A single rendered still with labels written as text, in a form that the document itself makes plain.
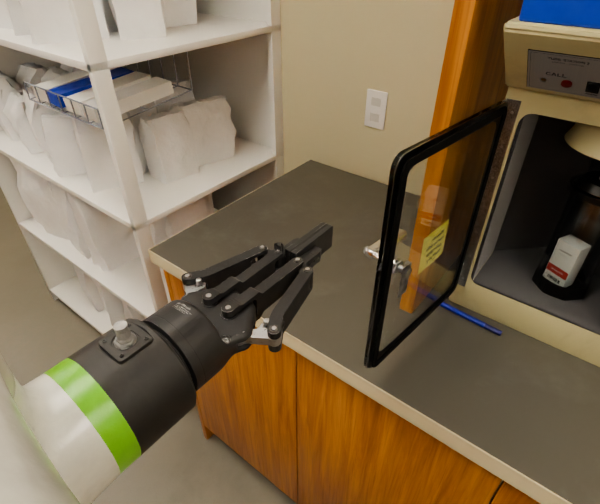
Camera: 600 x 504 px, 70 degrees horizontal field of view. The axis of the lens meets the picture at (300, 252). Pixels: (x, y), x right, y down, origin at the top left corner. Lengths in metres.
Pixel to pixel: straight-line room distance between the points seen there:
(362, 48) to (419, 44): 0.18
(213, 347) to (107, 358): 0.08
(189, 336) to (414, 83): 1.11
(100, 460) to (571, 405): 0.78
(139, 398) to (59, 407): 0.05
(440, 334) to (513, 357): 0.14
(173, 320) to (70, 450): 0.11
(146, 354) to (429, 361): 0.64
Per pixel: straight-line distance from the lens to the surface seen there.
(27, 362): 2.41
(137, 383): 0.33
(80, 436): 0.33
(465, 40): 0.72
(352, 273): 1.05
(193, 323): 0.36
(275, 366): 1.08
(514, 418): 0.86
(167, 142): 1.48
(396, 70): 1.36
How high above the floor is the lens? 1.60
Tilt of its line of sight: 37 degrees down
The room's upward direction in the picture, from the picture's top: straight up
